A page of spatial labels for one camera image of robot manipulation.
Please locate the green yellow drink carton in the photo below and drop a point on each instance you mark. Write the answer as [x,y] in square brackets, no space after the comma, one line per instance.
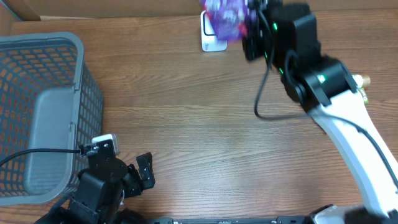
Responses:
[364,95]

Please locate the white tube gold cap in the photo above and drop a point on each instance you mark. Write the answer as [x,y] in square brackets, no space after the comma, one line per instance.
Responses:
[362,81]

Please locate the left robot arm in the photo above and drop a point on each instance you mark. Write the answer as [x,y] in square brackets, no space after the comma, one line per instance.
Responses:
[102,187]

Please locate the purple red packet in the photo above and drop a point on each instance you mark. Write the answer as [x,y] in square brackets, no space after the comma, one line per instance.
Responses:
[229,18]

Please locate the white barcode scanner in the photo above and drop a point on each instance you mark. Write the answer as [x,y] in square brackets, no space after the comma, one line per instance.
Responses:
[209,41]

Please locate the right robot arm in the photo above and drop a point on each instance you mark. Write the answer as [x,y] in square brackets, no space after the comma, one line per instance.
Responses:
[286,36]

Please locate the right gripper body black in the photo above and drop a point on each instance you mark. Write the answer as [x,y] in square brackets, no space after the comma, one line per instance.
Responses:
[252,43]

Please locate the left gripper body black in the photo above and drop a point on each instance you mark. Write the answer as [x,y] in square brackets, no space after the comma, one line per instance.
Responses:
[134,179]

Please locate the grey plastic basket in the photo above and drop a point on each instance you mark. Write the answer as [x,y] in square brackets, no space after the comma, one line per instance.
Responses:
[50,104]

